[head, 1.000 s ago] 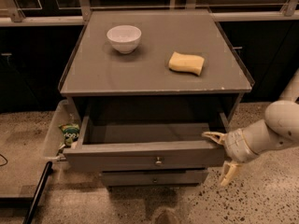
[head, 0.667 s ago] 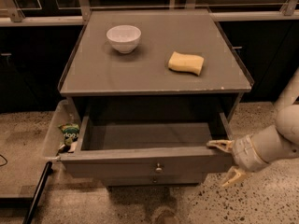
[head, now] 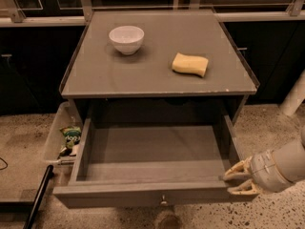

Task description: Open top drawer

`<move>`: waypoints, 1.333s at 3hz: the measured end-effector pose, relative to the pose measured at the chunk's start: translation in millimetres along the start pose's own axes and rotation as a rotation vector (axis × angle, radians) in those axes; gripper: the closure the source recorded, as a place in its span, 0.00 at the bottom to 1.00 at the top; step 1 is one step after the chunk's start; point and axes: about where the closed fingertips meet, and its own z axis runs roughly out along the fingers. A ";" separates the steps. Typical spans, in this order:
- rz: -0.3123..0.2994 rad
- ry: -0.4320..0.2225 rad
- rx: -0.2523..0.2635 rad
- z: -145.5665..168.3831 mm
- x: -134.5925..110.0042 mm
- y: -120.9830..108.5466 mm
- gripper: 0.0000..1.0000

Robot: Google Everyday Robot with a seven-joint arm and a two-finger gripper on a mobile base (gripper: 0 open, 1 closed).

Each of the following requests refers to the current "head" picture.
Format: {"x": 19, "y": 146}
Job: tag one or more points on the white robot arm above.
{"x": 289, "y": 159}

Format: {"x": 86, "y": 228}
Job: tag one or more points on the white railing bar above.
{"x": 70, "y": 21}

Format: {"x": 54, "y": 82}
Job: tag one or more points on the black pole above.
{"x": 38, "y": 197}

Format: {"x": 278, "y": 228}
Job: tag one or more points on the grey drawer cabinet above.
{"x": 100, "y": 71}

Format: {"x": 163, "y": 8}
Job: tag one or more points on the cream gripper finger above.
{"x": 246, "y": 188}
{"x": 241, "y": 170}

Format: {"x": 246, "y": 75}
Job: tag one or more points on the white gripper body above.
{"x": 264, "y": 171}

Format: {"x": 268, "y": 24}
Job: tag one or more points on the grey top drawer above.
{"x": 119, "y": 166}

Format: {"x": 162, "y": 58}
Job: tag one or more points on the green snack bag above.
{"x": 72, "y": 135}

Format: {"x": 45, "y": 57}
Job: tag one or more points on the white ceramic bowl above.
{"x": 127, "y": 39}

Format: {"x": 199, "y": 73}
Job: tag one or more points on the yellow sponge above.
{"x": 190, "y": 64}

